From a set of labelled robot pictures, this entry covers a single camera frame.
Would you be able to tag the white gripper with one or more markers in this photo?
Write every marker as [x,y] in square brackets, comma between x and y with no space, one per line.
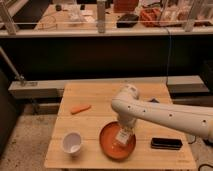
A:
[127,122]

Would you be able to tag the clear bottle with white label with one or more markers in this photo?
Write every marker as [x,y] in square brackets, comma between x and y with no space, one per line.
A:
[123,136]

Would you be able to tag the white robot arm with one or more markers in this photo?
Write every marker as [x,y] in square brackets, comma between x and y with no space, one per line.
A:
[194,120]

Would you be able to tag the orange ceramic bowl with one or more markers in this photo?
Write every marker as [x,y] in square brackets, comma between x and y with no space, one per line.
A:
[113,148]

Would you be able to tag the blue object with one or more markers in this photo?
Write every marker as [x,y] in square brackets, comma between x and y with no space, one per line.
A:
[154,100]

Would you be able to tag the wooden table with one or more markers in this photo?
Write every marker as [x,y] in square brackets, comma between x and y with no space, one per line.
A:
[89,124]

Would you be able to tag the orange carrot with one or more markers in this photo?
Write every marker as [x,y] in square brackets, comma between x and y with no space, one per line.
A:
[79,108]

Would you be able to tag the white cup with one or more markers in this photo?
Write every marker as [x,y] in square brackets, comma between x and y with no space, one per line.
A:
[72,143]

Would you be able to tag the grey concrete ledge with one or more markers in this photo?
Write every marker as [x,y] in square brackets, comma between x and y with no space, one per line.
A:
[55,88]

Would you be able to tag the black pouch on shelf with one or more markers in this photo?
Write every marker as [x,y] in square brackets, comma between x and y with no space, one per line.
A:
[127,20]

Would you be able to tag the orange box on shelf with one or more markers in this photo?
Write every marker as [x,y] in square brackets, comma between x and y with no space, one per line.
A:
[149,17]

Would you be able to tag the metal diagonal pole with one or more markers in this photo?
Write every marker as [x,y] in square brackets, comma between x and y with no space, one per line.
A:
[18,76]

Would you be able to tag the white vertical post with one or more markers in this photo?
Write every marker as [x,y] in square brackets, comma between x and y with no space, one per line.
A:
[101,16]

